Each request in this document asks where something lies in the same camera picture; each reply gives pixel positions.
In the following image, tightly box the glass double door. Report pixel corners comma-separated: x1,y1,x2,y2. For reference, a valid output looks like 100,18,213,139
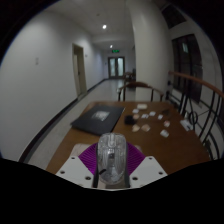
107,56,126,80

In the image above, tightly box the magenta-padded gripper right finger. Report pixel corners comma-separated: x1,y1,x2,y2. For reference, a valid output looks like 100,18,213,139
126,142,168,190

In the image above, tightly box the dark closed laptop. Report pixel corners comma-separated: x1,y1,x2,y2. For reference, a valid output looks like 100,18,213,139
70,104,126,136

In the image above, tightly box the dark framed window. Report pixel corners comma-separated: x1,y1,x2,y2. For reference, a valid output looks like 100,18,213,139
171,33,204,103

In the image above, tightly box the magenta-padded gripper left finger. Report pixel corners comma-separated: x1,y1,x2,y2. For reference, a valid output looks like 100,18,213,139
55,142,100,189

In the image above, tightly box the black railing with wooden handrail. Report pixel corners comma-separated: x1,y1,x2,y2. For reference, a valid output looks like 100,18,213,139
166,69,224,161

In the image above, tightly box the transparent computer mouse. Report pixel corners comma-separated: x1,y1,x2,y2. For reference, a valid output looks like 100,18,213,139
96,132,129,185

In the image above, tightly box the open side doorway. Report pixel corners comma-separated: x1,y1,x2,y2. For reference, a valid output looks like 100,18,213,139
72,43,88,99

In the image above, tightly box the wooden armchair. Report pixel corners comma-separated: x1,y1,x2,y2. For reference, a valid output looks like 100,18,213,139
116,80,165,103

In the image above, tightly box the small black block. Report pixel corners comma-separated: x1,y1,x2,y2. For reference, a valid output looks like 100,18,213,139
124,114,137,126

